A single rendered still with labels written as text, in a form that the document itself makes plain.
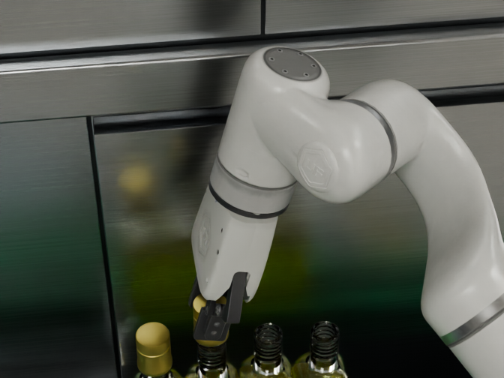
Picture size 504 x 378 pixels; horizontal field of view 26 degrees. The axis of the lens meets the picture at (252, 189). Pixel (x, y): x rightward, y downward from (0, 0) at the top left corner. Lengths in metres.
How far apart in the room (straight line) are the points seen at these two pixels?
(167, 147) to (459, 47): 0.30
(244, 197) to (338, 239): 0.28
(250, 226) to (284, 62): 0.15
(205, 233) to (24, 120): 0.21
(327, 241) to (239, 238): 0.27
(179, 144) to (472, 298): 0.37
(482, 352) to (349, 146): 0.19
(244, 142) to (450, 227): 0.18
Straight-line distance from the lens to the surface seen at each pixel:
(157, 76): 1.04
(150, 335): 1.09
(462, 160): 0.92
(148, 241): 1.17
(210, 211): 0.99
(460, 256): 0.88
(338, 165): 0.84
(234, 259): 0.96
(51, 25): 1.04
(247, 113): 0.90
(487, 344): 0.86
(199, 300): 1.07
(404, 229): 1.21
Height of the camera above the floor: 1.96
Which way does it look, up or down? 40 degrees down
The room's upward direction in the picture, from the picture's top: straight up
